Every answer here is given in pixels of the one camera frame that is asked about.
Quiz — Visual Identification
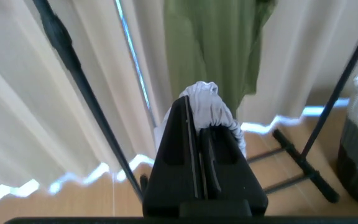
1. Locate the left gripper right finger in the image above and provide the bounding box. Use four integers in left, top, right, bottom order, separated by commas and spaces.
199, 125, 269, 218

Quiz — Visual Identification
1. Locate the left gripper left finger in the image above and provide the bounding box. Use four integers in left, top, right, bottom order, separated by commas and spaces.
142, 95, 203, 218

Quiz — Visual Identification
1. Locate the pale grey garment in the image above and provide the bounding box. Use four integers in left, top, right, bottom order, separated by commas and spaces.
153, 80, 247, 158

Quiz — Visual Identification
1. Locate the green long-sleeved shirt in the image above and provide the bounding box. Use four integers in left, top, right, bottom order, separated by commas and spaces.
163, 0, 278, 118

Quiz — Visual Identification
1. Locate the black clothes rack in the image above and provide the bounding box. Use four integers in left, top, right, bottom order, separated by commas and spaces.
31, 0, 358, 205

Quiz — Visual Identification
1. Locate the beige curtain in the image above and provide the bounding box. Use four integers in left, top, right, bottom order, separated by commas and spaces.
0, 0, 358, 200

